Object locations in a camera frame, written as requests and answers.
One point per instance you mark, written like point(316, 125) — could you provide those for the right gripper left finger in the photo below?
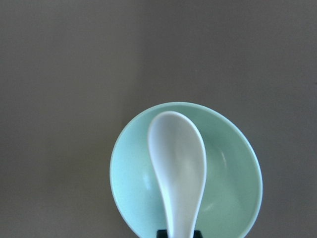
point(161, 234)

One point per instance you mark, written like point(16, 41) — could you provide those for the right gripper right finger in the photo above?
point(197, 234)

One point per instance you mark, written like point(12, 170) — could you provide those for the light green bowl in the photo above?
point(234, 186)

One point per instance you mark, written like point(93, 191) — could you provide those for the white plastic spoon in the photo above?
point(179, 159)

